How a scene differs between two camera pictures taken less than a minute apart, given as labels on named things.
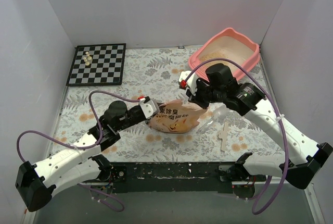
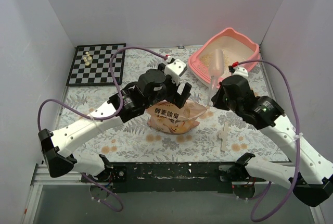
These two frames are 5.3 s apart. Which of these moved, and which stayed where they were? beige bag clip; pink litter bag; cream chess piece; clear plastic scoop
Moved: clear plastic scoop
Stayed: cream chess piece; pink litter bag; beige bag clip
